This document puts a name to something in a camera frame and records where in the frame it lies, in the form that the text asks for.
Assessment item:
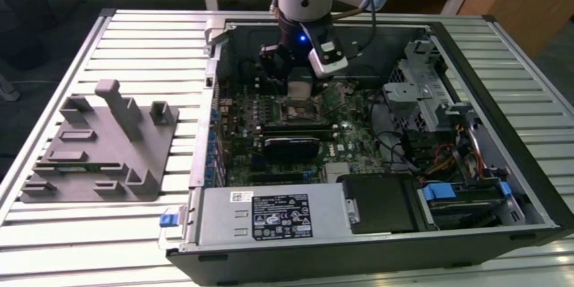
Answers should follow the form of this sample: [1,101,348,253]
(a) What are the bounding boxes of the small black graphics card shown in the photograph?
[261,136,322,163]

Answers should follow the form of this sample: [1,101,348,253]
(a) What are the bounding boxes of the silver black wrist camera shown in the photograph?
[306,40,349,79]

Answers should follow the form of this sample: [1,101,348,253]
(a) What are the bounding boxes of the black expansion slot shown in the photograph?
[249,173,301,181]

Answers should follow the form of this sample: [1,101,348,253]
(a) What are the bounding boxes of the silver CPU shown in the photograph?
[285,79,313,100]

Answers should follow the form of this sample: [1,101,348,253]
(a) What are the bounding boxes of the orange yellow wire bundle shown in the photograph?
[416,142,488,183]

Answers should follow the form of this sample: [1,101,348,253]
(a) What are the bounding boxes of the silver metal disk bay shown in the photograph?
[381,40,455,133]

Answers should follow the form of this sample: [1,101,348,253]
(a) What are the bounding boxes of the black cable bundle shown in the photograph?
[373,125,443,175]

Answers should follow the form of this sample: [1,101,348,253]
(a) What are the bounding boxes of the CPU socket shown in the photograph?
[277,97,326,125]

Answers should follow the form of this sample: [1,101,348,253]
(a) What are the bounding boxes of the green motherboard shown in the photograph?
[209,75,407,189]

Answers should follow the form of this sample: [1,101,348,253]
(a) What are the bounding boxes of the black plastic shroud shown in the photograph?
[334,172,427,235]

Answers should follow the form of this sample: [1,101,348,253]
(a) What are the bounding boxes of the silver chipset heat sink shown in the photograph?
[322,161,352,178]

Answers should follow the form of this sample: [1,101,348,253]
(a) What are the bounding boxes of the open black PC case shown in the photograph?
[162,14,574,287]

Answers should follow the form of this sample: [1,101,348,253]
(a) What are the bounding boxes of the green RAM stick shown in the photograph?
[51,164,122,171]

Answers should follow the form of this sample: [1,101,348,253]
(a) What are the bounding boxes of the blue case latch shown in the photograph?
[160,209,181,229]

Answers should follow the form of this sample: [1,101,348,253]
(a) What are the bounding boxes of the silver power supply unit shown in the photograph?
[178,184,360,247]

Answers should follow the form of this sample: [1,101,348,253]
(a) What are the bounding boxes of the grey parts rack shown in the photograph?
[19,79,180,203]

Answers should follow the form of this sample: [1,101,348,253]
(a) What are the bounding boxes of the wooden cabinet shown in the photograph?
[459,0,574,60]

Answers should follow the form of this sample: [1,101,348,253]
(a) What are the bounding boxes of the hard disk in blue carrier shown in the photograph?
[416,181,515,231]

